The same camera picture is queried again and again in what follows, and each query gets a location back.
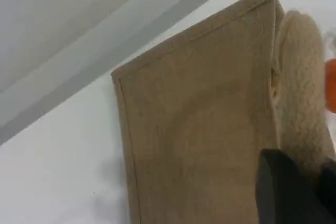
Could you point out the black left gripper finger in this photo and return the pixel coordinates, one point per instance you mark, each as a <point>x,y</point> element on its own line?
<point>329,195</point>
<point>286,195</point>

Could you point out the orange mandarin fruit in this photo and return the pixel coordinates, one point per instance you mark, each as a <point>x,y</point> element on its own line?
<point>331,87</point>

